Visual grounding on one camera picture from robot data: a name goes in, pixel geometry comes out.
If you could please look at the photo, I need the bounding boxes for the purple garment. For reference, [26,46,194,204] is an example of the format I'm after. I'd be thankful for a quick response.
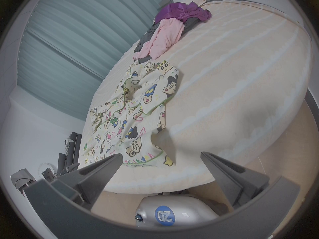
[155,2,212,24]

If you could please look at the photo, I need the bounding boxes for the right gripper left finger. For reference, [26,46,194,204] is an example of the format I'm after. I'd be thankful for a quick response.
[51,153,123,205]

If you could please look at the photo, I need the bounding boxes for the white printed pyjama top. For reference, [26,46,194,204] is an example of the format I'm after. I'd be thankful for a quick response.
[80,60,180,167]

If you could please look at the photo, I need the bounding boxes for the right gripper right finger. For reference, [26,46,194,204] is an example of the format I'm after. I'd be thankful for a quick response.
[201,152,270,211]

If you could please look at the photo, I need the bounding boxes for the grey bedside table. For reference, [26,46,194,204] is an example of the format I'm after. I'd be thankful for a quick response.
[158,0,173,12]

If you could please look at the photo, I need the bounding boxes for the pink garment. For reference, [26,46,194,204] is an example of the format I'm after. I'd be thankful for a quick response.
[132,18,185,60]

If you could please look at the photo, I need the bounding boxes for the dark grey garment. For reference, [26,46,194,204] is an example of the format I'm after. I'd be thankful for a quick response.
[134,16,200,54]

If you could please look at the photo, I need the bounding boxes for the bed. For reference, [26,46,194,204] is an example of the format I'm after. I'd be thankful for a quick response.
[79,0,314,196]

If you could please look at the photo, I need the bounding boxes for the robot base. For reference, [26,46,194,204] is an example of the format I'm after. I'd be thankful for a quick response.
[135,195,220,226]

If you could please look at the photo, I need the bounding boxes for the blue-green curtain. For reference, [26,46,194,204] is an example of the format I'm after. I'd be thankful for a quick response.
[17,0,166,121]

